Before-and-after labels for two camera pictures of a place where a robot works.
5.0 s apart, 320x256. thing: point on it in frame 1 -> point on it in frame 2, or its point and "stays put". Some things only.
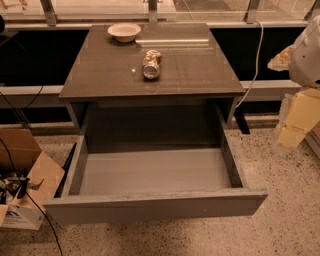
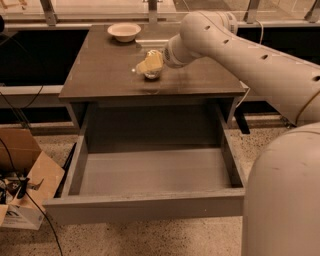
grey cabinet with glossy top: [194, 69] stays put
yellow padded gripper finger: [281, 62] -> [175, 53]
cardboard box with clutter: [29, 177] stays put
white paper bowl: [124, 32] stays put
